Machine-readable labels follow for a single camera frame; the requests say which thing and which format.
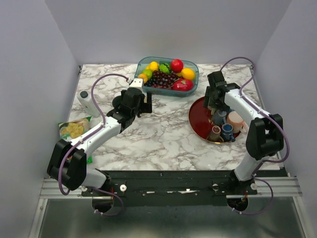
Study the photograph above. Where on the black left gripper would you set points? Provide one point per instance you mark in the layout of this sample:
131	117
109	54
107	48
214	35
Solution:
146	107

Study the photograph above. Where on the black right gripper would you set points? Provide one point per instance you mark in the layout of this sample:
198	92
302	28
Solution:
209	92

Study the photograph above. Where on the dark grey mug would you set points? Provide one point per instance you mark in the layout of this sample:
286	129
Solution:
116	103

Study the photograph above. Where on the brown mug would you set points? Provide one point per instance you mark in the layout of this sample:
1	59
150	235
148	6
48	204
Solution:
215	134

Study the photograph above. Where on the light green mug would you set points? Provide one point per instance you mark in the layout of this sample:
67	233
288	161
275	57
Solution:
212	110

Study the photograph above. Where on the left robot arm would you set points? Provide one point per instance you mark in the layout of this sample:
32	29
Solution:
68	163

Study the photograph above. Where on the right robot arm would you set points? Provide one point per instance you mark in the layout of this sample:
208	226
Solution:
265	134

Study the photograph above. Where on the grey blue mug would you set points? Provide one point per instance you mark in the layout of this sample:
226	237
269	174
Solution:
219	118

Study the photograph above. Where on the pink mug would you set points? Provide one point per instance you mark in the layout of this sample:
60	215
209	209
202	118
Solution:
238	124

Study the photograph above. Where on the dark blue mug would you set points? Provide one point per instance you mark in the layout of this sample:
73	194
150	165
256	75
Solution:
227	133

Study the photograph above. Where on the red grape bunch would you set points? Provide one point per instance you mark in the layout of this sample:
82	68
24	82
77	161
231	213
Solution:
164	87

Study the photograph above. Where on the red round tray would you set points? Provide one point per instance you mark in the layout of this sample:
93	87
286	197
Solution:
200	120

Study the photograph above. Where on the dark purple grape bunch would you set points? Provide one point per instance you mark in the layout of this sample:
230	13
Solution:
161	78

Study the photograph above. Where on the orange mandarin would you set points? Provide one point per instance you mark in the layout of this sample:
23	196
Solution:
143	77

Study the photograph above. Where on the green lime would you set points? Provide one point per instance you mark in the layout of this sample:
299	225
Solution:
148	73

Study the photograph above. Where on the pink dragon fruit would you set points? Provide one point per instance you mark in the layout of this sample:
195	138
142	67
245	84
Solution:
182	85

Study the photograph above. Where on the yellow lemon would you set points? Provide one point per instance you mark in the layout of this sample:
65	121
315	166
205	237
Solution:
188	74

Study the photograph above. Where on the teal plastic fruit tub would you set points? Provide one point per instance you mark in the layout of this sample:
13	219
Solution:
187	64

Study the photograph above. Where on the yellow pear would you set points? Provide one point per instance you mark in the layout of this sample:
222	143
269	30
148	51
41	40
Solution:
153	66

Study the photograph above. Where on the green striped melon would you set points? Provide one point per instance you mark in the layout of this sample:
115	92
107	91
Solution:
165	68

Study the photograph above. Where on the red apple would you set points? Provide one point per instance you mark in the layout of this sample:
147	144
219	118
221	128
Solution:
176	65

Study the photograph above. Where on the white bottle black cap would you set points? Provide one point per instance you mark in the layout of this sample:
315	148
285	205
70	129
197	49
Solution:
87	103

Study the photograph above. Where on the green chips bag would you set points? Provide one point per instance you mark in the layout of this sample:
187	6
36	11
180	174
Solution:
73	129

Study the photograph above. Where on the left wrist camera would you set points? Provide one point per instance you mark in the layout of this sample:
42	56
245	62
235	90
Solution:
137	83

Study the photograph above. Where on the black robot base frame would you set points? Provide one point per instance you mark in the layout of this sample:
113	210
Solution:
172	188

